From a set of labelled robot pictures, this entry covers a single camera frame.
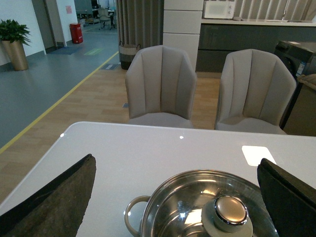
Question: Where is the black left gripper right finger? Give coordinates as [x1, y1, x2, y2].
[257, 158, 316, 237]

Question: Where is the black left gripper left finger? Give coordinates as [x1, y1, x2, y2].
[0, 154, 96, 237]

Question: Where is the glass pot lid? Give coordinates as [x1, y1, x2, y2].
[141, 170, 279, 237]

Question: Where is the stainless steel pot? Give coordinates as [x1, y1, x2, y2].
[123, 169, 280, 237]

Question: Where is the beige right dining chair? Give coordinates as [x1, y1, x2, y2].
[214, 49, 296, 135]

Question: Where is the beige dining chair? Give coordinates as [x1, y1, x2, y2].
[125, 45, 197, 128]
[214, 49, 296, 135]

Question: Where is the black washing machine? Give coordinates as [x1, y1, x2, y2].
[275, 40, 316, 80]

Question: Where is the beige left dining chair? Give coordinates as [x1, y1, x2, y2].
[125, 45, 197, 128]

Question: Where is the woven laundry basket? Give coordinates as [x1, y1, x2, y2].
[118, 41, 141, 70]

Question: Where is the red bin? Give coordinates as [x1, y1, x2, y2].
[69, 23, 83, 44]

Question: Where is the green potted plant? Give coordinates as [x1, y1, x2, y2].
[0, 19, 31, 71]

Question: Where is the grey kitchen counter cabinet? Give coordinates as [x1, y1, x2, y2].
[196, 21, 316, 73]

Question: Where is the grey office chair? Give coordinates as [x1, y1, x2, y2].
[98, 8, 111, 30]

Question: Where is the grey curtain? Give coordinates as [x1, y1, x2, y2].
[116, 0, 164, 48]

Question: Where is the white microwave oven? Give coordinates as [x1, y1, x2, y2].
[203, 0, 236, 19]

